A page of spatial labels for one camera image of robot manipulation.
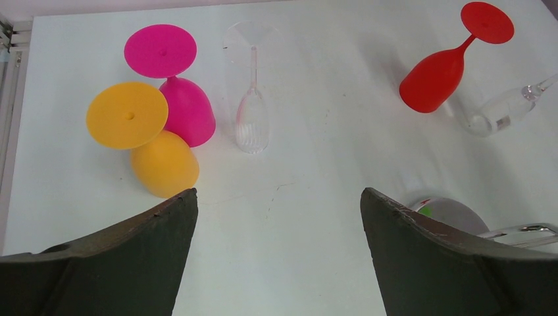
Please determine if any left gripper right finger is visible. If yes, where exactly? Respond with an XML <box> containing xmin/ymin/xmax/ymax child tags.
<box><xmin>360</xmin><ymin>188</ymin><xmax>557</xmax><ymax>315</ymax></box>

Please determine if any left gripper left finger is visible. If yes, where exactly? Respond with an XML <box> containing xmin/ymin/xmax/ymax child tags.
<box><xmin>1</xmin><ymin>189</ymin><xmax>198</xmax><ymax>315</ymax></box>

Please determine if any chrome wine glass rack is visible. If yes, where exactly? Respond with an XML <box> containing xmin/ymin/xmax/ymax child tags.
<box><xmin>409</xmin><ymin>196</ymin><xmax>557</xmax><ymax>248</ymax></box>

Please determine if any clear wine glass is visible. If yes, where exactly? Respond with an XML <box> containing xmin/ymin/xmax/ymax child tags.
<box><xmin>463</xmin><ymin>74</ymin><xmax>557</xmax><ymax>138</ymax></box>

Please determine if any orange wine glass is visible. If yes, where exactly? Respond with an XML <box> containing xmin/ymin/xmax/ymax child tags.
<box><xmin>86</xmin><ymin>82</ymin><xmax>200</xmax><ymax>198</ymax></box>

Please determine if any red wine glass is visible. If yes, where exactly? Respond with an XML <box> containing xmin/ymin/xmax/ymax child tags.
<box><xmin>399</xmin><ymin>1</ymin><xmax>515</xmax><ymax>113</ymax></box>

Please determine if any pink wine glass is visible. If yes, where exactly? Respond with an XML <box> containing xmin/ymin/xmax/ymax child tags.
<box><xmin>124</xmin><ymin>24</ymin><xmax>216</xmax><ymax>147</ymax></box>

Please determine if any clear champagne flute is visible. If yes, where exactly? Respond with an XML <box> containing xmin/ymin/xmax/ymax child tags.
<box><xmin>222</xmin><ymin>21</ymin><xmax>282</xmax><ymax>154</ymax></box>

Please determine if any left aluminium frame post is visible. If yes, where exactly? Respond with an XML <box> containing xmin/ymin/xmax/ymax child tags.
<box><xmin>1</xmin><ymin>15</ymin><xmax>33</xmax><ymax>194</ymax></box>

